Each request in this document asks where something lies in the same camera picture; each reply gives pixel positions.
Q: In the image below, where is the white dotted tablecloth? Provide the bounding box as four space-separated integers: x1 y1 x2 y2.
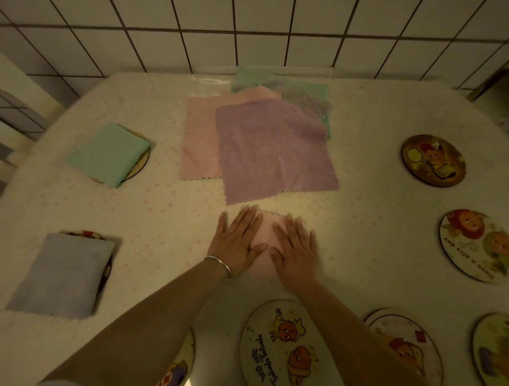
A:
0 72 509 386

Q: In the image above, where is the folded green cloth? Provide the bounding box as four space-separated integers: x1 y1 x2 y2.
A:
64 122 151 189

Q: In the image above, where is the purple cloth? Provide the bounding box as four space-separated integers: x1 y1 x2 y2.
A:
215 98 341 207

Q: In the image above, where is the person's left hand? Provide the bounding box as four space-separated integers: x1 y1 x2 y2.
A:
206 205 269 279

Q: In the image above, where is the person's right forearm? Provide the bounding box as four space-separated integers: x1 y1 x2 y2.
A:
294 279 432 386

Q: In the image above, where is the folded grey-blue cloth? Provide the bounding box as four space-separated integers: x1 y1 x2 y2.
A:
5 232 116 321

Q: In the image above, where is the silver bracelet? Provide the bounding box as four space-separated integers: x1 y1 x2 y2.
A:
204 255 232 281

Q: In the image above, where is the person's left forearm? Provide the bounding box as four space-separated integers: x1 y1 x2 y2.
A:
40 260 230 386

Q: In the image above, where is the brown round cartoon coaster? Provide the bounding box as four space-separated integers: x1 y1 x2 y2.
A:
400 134 467 188

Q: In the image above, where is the pink cloth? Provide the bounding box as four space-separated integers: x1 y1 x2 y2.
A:
178 86 283 182
242 208 308 280

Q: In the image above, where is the yellow-green round cartoon coaster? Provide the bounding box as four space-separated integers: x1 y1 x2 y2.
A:
472 313 509 386

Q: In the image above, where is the person's right hand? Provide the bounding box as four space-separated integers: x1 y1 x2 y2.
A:
269 214 320 296

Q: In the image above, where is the white round cartoon coaster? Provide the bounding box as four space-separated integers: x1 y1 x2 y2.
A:
438 209 509 285
239 300 343 386
365 309 444 386

